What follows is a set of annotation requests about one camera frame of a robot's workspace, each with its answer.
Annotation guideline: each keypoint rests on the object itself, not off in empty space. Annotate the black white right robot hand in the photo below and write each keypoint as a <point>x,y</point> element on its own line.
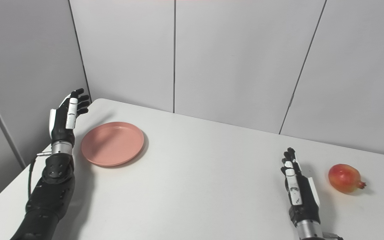
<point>303,196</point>

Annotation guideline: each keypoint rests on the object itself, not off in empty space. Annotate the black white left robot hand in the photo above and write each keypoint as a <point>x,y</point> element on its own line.
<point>61,125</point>

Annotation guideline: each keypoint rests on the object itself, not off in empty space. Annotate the red yellow pomegranate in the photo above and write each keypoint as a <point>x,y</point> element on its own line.
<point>343,177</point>

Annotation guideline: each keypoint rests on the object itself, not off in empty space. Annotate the pink round plate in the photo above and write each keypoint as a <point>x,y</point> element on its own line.
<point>112,143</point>

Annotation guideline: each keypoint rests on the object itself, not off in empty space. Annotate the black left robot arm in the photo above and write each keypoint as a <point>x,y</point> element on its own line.
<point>50,190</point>

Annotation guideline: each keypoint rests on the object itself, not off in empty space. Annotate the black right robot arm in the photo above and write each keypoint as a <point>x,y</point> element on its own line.
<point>310,231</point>

